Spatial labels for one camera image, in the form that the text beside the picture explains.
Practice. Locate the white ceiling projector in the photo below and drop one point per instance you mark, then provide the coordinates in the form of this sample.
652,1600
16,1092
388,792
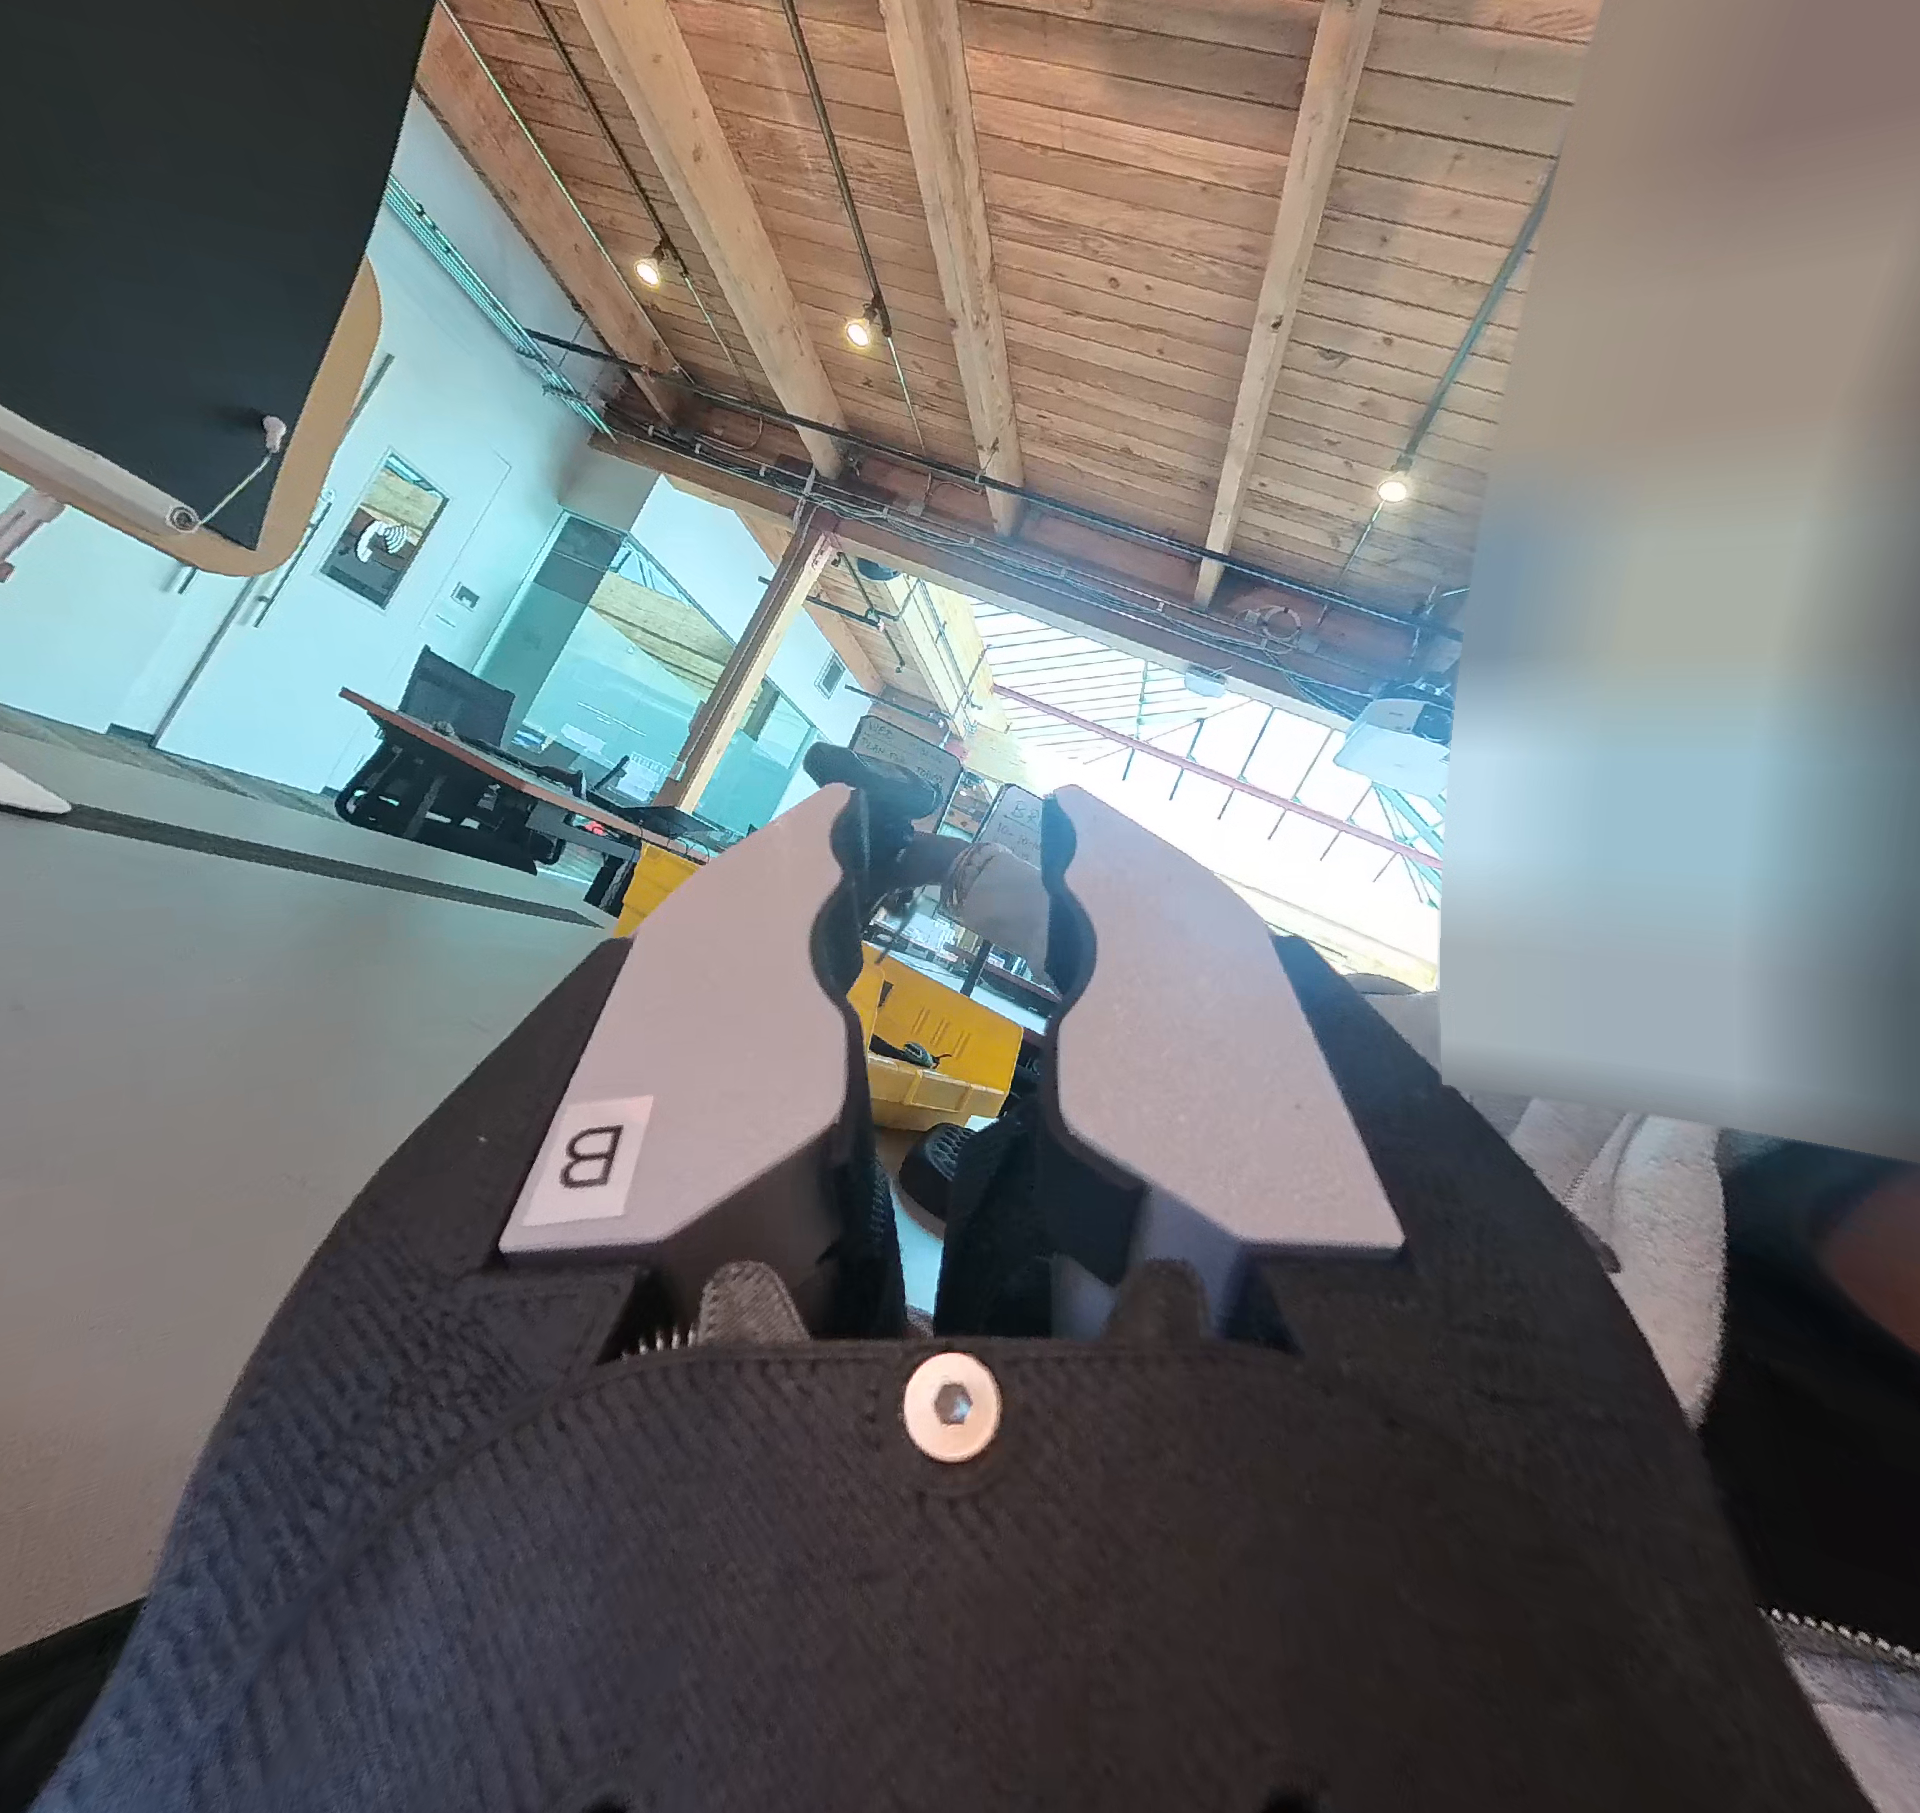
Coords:
1393,742

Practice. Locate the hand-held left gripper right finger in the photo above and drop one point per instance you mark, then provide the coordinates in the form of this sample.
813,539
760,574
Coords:
1199,1064

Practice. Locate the wooden office desk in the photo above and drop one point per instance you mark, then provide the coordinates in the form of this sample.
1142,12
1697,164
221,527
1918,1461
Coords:
495,772

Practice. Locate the black table with wooden edge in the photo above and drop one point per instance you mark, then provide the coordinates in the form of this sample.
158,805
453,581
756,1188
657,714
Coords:
165,164

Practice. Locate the black office chair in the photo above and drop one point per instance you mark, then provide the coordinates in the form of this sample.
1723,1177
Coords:
436,733

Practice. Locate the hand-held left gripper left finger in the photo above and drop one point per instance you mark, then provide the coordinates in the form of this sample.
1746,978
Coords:
704,1033

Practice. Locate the yellow plastic bin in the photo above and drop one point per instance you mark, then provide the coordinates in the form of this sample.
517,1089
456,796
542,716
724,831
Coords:
908,1005

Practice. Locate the ceiling spot light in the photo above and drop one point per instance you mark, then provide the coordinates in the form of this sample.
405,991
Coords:
1394,489
648,271
860,330

